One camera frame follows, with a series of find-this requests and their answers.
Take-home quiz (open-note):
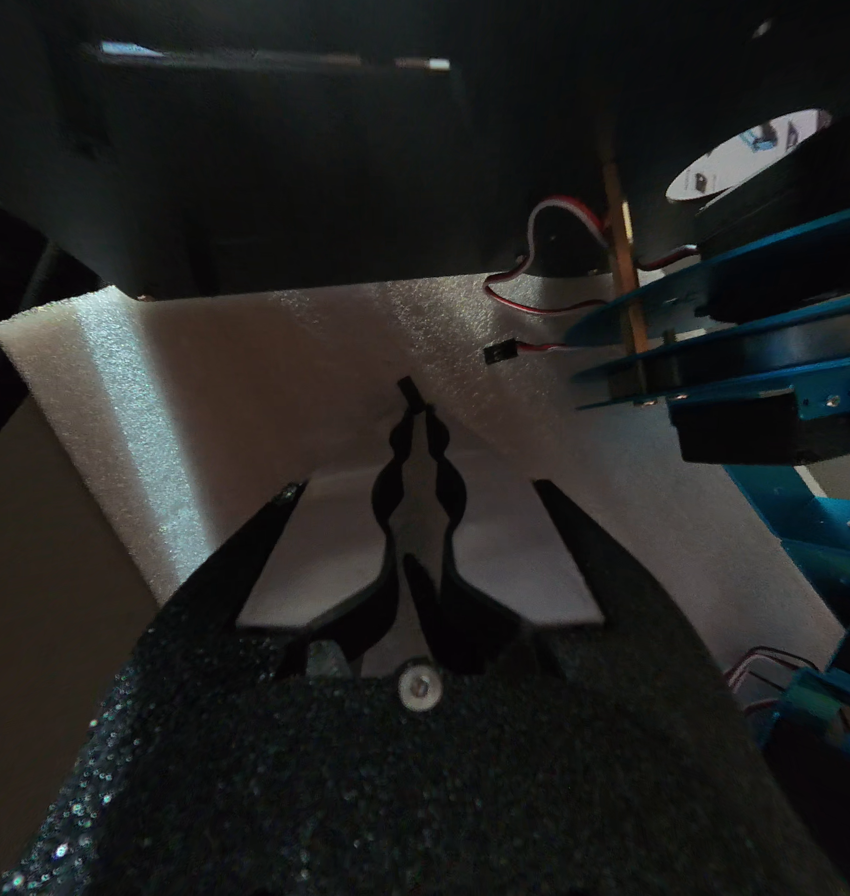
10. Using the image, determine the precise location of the printed instruction manual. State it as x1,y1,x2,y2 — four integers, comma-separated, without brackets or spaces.
666,108,833,204

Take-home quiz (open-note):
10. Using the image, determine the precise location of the white foam sheet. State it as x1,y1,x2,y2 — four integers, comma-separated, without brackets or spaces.
0,269,849,701

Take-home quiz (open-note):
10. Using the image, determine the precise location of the servo cable bundle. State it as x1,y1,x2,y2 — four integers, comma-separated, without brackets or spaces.
721,645,825,715

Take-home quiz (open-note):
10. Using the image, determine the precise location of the servo cable with black connector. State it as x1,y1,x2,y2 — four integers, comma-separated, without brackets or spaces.
481,195,611,366

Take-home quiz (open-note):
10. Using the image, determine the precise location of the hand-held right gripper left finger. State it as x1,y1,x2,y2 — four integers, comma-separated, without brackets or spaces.
236,402,421,632

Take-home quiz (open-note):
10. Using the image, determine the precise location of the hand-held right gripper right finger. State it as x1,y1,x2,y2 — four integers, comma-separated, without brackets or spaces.
422,405,605,629

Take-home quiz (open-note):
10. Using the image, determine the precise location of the person's black clothing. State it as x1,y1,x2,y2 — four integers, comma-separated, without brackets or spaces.
0,185,107,459

